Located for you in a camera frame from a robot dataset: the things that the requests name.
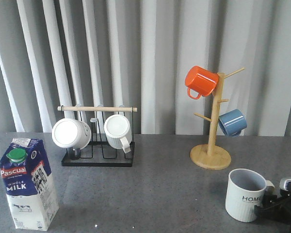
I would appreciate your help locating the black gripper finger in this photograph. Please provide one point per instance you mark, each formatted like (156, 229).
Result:
(271, 206)

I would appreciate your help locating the cream HOME mug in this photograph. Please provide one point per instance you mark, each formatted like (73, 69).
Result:
(245, 190)

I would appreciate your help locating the Pascual whole milk carton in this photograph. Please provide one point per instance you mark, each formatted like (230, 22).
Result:
(29, 184)

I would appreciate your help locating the wooden mug tree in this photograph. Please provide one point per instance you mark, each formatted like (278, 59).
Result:
(211, 156)

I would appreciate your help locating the blue enamel mug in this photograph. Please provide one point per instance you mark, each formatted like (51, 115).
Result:
(232, 123)

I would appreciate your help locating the orange enamel mug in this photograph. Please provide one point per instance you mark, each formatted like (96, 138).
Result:
(200, 82)

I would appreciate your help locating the ribbed white hanging mug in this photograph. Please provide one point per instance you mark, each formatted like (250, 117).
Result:
(118, 132)

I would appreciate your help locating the round white hanging mug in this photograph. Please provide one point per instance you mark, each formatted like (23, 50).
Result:
(71, 133)

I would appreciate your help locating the grey pleated curtain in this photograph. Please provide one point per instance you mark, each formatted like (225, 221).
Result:
(137, 53)

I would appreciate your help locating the black wire mug rack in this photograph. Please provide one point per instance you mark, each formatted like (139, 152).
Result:
(98, 152)

